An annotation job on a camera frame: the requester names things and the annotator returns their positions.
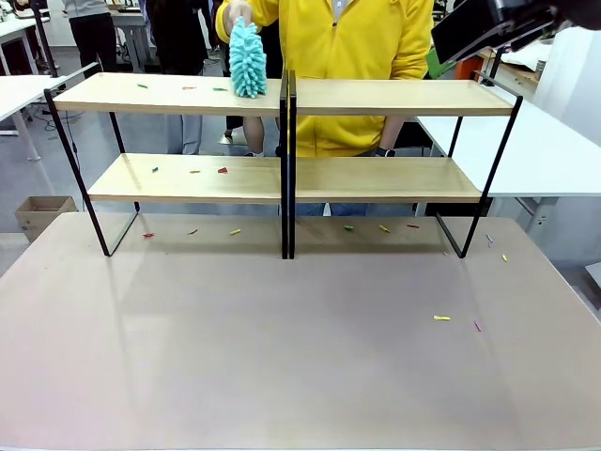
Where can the wooden shelf unit black frame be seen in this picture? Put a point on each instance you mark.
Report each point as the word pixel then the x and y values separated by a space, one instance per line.
pixel 164 101
pixel 399 96

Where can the black clamp post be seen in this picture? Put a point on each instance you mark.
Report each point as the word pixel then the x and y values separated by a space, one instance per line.
pixel 495 66

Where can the orange box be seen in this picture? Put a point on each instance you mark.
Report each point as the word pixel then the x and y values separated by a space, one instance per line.
pixel 461 70

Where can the person in yellow hoodie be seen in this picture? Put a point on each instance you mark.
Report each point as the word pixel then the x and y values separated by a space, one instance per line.
pixel 357 37

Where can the cardboard box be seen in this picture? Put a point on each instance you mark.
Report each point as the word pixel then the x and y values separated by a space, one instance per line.
pixel 44 213

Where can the bystander in black clothes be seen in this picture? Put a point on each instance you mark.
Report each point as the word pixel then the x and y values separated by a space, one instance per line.
pixel 180 33

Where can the teal chenille duster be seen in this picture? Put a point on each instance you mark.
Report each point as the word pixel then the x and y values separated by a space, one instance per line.
pixel 248 61

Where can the bystander with bare legs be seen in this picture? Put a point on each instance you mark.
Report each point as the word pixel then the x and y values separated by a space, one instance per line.
pixel 251 134

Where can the person's left forearm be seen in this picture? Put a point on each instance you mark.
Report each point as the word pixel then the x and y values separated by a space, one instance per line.
pixel 393 131

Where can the dark wristwatch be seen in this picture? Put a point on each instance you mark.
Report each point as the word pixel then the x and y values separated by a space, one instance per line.
pixel 386 152

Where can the black stand pole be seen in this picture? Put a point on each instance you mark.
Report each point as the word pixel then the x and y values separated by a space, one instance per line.
pixel 44 37

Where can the green box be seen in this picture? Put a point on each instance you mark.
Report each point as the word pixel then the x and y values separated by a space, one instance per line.
pixel 439 63

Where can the person's right hand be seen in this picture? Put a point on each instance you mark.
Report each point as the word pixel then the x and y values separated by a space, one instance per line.
pixel 240 9

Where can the white table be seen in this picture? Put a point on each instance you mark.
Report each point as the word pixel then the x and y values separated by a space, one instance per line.
pixel 540 155
pixel 19 94

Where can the bystander in grey top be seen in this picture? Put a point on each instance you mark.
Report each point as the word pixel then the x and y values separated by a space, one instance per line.
pixel 94 33

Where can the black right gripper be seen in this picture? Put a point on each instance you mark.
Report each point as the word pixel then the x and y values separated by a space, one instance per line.
pixel 474 33

